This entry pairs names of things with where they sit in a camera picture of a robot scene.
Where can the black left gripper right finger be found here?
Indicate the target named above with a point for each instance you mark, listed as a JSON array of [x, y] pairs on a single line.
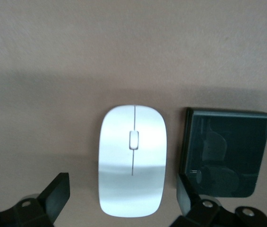
[[187, 201]]

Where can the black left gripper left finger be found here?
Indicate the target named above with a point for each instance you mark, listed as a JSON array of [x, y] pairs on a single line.
[[55, 196]]

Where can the black phone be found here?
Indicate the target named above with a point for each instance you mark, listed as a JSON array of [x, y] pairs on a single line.
[[230, 142]]

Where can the white computer mouse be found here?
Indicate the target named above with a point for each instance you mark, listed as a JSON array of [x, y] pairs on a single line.
[[119, 142]]

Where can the brown table cover mat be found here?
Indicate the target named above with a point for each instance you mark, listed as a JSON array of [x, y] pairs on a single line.
[[76, 47]]

